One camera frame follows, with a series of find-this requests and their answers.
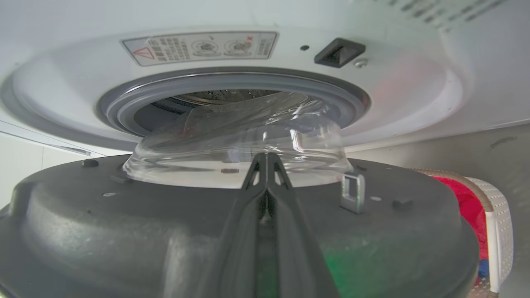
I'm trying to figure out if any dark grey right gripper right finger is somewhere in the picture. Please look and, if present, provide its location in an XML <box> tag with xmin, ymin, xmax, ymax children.
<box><xmin>265</xmin><ymin>152</ymin><xmax>341</xmax><ymax>298</ymax></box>

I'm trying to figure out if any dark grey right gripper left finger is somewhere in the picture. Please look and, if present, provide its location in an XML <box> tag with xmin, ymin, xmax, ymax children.
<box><xmin>195</xmin><ymin>152</ymin><xmax>269</xmax><ymax>298</ymax></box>

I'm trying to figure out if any grey washing machine door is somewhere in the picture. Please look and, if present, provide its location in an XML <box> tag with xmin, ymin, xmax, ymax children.
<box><xmin>0</xmin><ymin>92</ymin><xmax>480</xmax><ymax>298</ymax></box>

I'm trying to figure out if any metal door latch hook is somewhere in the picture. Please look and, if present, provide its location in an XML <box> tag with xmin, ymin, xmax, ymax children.
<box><xmin>340</xmin><ymin>173</ymin><xmax>366</xmax><ymax>214</ymax></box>

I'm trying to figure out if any grey rubber door gasket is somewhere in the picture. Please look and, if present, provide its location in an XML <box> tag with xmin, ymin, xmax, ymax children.
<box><xmin>98</xmin><ymin>67</ymin><xmax>371</xmax><ymax>138</ymax></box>

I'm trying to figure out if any white washing machine body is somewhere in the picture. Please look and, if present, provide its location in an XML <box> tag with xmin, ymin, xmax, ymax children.
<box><xmin>0</xmin><ymin>0</ymin><xmax>530</xmax><ymax>158</ymax></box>

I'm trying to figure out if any black door lock socket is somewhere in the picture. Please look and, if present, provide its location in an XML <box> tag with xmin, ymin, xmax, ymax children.
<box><xmin>314</xmin><ymin>38</ymin><xmax>366</xmax><ymax>68</ymax></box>

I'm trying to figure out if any red garment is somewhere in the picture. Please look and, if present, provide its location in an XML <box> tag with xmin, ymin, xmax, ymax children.
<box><xmin>431</xmin><ymin>175</ymin><xmax>489</xmax><ymax>261</ymax></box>

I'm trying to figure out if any warning label sticker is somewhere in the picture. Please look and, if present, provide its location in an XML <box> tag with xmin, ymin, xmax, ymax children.
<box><xmin>121</xmin><ymin>31</ymin><xmax>279</xmax><ymax>67</ymax></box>

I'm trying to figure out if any white laundry basket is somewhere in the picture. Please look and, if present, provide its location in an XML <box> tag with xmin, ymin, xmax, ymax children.
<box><xmin>410</xmin><ymin>168</ymin><xmax>515</xmax><ymax>298</ymax></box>

